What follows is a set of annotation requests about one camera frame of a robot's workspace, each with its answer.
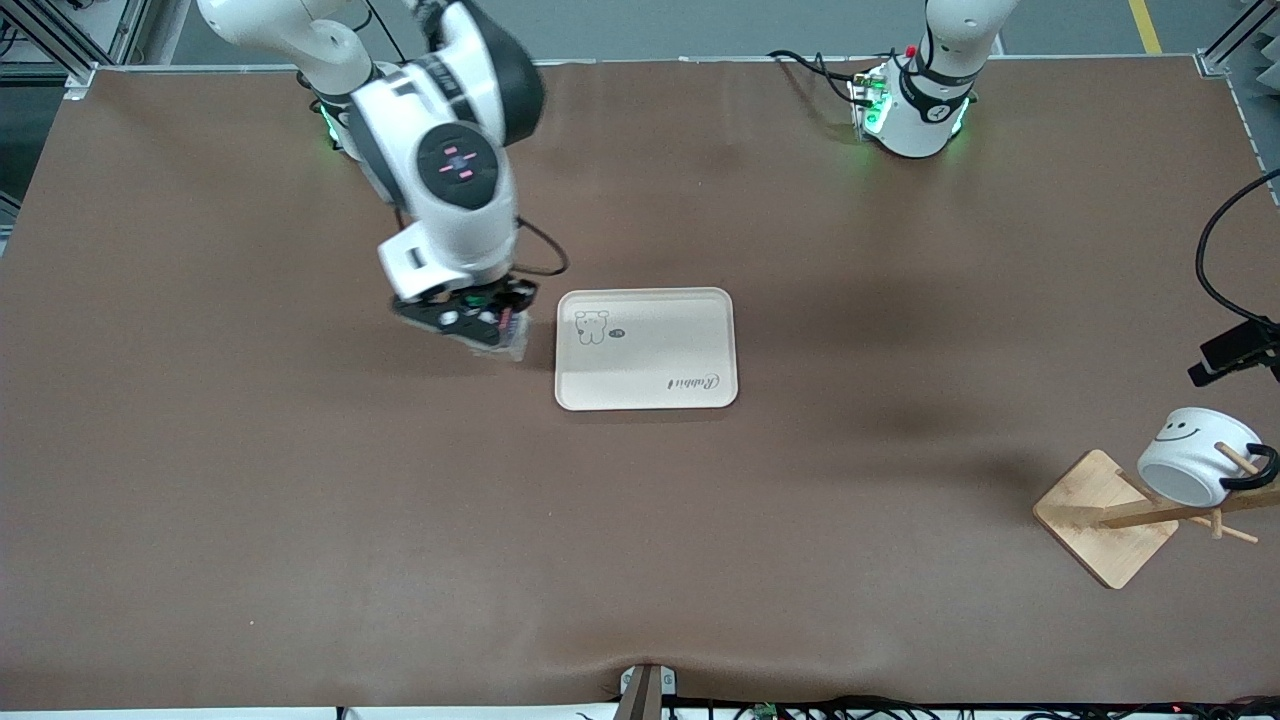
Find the white smiley mug black handle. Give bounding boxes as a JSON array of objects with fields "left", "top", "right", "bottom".
[{"left": 1136, "top": 406, "right": 1280, "bottom": 509}]

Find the wooden cup rack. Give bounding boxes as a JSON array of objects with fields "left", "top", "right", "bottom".
[{"left": 1032, "top": 441, "right": 1280, "bottom": 591}]

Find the cream plastic tray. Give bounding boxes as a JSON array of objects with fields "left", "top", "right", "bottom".
[{"left": 554, "top": 287, "right": 740, "bottom": 413}]

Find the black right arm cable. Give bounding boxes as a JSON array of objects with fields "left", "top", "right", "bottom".
[{"left": 515, "top": 215, "right": 571, "bottom": 278}]

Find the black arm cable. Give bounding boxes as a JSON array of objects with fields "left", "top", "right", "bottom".
[
  {"left": 515, "top": 215, "right": 571, "bottom": 278},
  {"left": 1195, "top": 168, "right": 1280, "bottom": 326}
]

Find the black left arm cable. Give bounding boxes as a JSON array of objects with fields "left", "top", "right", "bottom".
[{"left": 1195, "top": 168, "right": 1280, "bottom": 326}]

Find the aluminium frame profile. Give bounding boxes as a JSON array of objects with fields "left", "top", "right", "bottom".
[
  {"left": 0, "top": 0, "right": 151, "bottom": 96},
  {"left": 1197, "top": 0, "right": 1280, "bottom": 79}
]

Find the black left base cable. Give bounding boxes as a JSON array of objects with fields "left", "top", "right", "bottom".
[{"left": 768, "top": 48, "right": 861, "bottom": 106}]

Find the metal table edge bracket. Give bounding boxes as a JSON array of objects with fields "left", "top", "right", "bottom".
[{"left": 618, "top": 663, "right": 678, "bottom": 720}]

